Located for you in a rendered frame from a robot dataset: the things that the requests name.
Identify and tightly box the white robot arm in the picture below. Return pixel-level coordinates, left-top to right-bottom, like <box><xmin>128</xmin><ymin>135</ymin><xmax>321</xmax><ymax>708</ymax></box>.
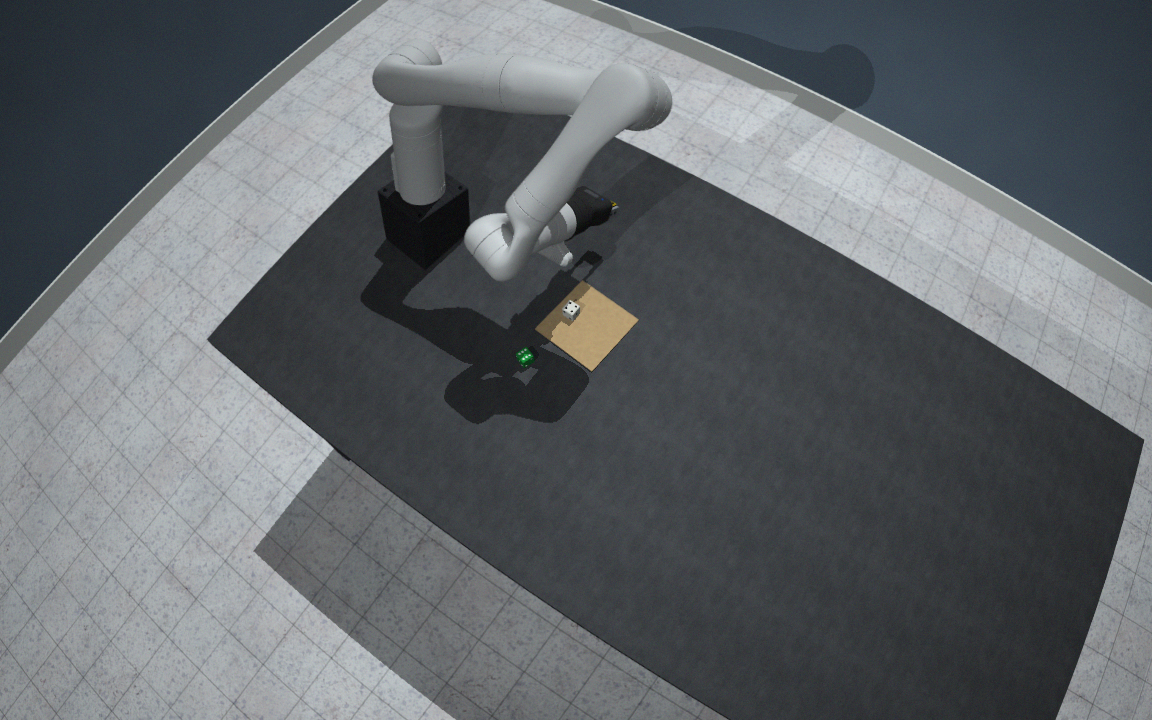
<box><xmin>372</xmin><ymin>39</ymin><xmax>672</xmax><ymax>281</ymax></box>

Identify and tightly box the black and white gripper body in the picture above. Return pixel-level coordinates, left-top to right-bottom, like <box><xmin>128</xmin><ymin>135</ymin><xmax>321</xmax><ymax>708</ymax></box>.
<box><xmin>537</xmin><ymin>185</ymin><xmax>613</xmax><ymax>266</ymax></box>

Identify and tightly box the tan flat mat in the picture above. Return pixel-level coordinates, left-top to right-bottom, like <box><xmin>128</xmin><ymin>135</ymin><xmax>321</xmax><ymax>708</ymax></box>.
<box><xmin>535</xmin><ymin>280</ymin><xmax>639</xmax><ymax>372</ymax></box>

